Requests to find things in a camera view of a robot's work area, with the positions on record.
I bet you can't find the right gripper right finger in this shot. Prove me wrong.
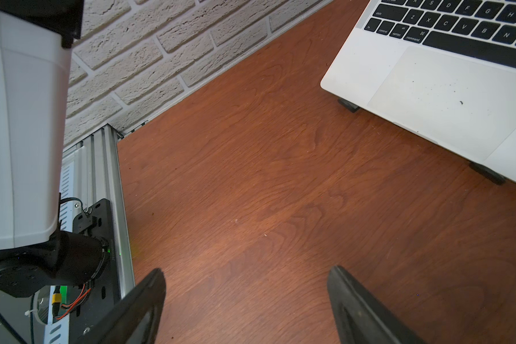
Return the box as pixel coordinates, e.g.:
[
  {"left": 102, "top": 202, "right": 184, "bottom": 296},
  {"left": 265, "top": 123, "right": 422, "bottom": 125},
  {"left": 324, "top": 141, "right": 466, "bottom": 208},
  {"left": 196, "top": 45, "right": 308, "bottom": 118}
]
[{"left": 327, "top": 265, "right": 424, "bottom": 343}]

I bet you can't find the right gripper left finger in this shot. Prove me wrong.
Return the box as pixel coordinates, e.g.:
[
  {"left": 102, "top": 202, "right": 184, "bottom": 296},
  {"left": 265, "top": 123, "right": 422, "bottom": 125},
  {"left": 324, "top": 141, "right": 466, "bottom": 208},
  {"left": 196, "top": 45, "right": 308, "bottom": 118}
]
[{"left": 77, "top": 268, "right": 166, "bottom": 343}]

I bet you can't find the silver laptop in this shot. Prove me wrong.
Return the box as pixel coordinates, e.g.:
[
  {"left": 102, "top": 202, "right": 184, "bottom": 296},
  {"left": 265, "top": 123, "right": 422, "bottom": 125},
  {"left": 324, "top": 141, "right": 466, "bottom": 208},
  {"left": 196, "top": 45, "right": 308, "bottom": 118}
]
[{"left": 320, "top": 1, "right": 516, "bottom": 182}]

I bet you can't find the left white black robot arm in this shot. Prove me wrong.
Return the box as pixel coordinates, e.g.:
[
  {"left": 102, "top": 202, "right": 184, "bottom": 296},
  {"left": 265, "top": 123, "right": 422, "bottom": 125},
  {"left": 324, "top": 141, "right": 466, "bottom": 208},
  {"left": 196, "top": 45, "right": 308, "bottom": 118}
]
[{"left": 0, "top": 1, "right": 108, "bottom": 298}]

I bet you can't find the dark grey laptop stand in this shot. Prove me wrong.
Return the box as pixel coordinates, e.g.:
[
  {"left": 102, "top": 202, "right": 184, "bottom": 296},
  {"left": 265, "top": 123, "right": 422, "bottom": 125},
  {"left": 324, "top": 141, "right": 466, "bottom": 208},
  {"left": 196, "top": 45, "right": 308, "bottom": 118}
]
[{"left": 338, "top": 98, "right": 506, "bottom": 186}]

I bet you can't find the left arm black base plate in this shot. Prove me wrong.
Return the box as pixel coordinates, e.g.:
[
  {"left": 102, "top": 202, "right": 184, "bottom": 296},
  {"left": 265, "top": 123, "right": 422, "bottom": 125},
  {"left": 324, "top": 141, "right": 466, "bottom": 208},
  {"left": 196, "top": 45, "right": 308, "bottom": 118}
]
[{"left": 69, "top": 199, "right": 120, "bottom": 343}]

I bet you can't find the aluminium mounting rail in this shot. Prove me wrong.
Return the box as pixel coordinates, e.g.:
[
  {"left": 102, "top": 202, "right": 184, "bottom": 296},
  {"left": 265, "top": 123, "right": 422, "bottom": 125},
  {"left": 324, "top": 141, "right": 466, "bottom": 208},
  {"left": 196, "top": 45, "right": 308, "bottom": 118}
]
[{"left": 42, "top": 123, "right": 136, "bottom": 344}]

